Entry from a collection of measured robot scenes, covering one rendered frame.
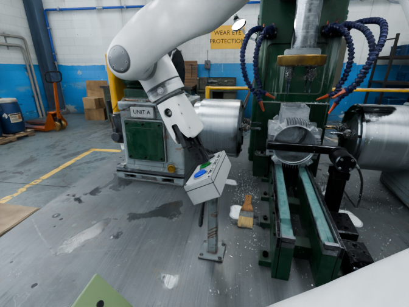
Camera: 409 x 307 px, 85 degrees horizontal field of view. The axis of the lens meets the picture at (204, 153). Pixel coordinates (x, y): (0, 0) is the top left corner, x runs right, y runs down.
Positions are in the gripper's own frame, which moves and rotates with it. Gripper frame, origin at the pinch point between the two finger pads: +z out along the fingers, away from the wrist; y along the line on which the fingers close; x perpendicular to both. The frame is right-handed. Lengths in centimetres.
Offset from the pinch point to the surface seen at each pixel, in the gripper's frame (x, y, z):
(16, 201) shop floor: 247, 95, -8
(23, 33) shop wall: 460, 446, -355
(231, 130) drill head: -1.4, 34.8, 3.8
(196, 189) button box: 0.9, -8.5, 4.6
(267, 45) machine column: -26, 69, -20
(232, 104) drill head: -4.6, 41.8, -4.6
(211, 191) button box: -2.1, -8.5, 6.2
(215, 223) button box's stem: 4.8, -1.3, 18.2
